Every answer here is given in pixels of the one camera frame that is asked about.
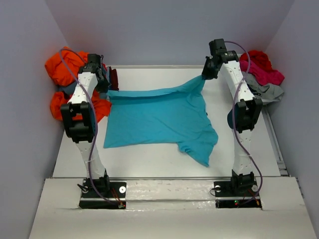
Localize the red t shirt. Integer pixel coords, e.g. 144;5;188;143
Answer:
239;50;273;73

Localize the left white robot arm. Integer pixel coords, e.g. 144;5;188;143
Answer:
60;54;110;200

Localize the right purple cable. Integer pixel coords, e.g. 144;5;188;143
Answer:
225;41;264;207

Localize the magenta t shirt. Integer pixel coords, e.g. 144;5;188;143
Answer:
248;61;285;86

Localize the dark red folded shirt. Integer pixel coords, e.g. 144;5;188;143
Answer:
108;67;119;91

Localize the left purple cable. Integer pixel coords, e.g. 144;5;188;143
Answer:
59;48;125;207

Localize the orange t shirt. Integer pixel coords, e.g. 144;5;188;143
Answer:
44;46;112;123

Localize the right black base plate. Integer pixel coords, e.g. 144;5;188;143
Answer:
209;181;262;209

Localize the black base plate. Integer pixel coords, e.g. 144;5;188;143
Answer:
77;180;127;210
209;181;262;209

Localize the purple cable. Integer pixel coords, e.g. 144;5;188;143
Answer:
225;41;264;207
59;48;125;207

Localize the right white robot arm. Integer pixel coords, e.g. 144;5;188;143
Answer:
202;39;263;198

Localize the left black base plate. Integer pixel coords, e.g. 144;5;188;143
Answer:
77;180;127;210

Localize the teal t shirt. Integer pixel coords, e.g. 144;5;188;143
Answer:
104;76;218;167

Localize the grey t shirt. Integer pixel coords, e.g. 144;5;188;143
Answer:
242;72;284;105

